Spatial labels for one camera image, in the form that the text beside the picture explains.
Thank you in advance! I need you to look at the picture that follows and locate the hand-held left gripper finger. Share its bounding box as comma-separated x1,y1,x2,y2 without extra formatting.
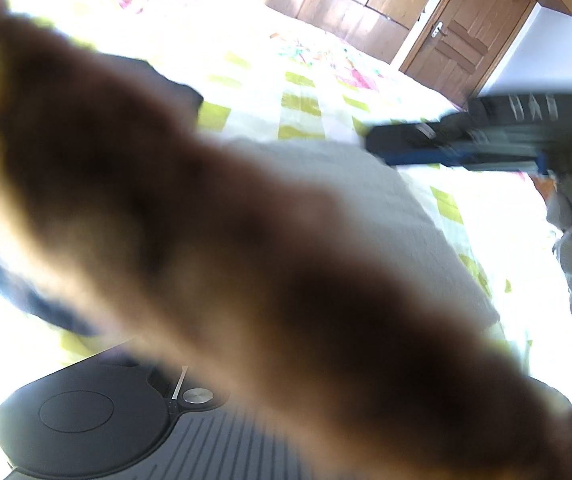
147,362,229,413

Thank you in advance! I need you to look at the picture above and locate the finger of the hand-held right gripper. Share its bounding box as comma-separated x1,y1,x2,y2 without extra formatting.
365,119,548,172

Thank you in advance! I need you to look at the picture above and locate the floral patterned bed sheet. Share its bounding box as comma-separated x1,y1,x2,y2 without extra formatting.
0,0,572,383

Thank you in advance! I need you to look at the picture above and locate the brown fuzzy cloth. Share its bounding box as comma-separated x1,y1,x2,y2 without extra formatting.
0,0,572,480

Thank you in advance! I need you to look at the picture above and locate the dark blue cloth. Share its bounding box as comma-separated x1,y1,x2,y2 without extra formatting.
0,205,99,338

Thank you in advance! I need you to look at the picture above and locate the wooden door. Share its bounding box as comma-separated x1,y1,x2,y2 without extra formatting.
398,0,538,108

